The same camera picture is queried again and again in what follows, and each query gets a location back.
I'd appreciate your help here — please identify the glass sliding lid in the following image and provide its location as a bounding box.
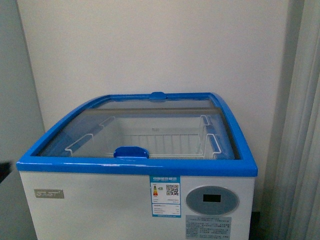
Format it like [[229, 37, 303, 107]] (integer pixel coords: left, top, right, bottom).
[[39, 108, 239, 160], [96, 92, 216, 110]]

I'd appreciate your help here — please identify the grey upright fridge cabinet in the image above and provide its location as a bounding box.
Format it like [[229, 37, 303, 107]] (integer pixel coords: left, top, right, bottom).
[[0, 0, 44, 240]]

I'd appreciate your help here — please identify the white chest freezer blue rim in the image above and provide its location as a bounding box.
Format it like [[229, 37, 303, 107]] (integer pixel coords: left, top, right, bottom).
[[16, 92, 258, 240]]

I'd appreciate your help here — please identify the blue energy label sticker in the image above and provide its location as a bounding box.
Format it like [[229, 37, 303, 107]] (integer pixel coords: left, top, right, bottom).
[[149, 175, 182, 218]]

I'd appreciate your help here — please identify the grey oval control panel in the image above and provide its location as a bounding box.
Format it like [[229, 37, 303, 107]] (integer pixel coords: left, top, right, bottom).
[[186, 186, 240, 216]]

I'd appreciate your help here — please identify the grey instruction sticker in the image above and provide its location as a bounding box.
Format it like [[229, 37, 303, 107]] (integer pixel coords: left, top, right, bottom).
[[185, 215, 232, 240]]

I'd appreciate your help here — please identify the silver brand badge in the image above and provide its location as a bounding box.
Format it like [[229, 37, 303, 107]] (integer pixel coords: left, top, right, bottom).
[[34, 189, 64, 199]]

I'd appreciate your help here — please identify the grey curtain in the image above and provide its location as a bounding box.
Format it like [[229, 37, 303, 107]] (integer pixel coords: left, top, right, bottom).
[[266, 0, 320, 240]]

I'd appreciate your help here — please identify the white wire freezer basket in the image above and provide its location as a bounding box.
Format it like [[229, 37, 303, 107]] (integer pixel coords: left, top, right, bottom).
[[64, 115, 223, 160]]

